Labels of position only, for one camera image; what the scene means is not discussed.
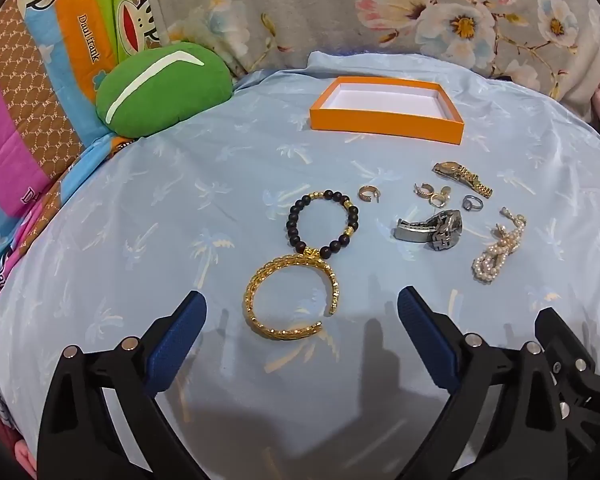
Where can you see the grey floral blanket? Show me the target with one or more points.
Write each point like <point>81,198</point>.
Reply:
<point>360,15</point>

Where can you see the thin gold hoop earring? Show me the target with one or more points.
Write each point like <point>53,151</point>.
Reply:
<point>422,188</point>

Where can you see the wide gold hoop earring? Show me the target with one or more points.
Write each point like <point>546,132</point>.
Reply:
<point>365,194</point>

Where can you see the light blue palm-print sheet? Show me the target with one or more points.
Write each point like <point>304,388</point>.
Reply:
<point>180,220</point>

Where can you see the gold wristwatch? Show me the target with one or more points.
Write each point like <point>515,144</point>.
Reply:
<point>460,172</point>

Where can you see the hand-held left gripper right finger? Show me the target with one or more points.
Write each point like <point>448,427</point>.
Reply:
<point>426,342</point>

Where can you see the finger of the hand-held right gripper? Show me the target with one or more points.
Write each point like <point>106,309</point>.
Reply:
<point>575,385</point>

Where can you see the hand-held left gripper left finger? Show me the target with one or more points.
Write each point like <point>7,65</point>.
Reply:
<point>179,347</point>

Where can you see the silver wristwatch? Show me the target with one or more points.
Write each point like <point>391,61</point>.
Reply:
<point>442,229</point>

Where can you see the orange cardboard box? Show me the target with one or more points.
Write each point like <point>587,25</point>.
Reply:
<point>380,120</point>

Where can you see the colourful cartoon printed blanket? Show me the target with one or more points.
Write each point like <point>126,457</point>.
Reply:
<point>40,60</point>

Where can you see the green round cushion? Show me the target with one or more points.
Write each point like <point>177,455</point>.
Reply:
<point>160,90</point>

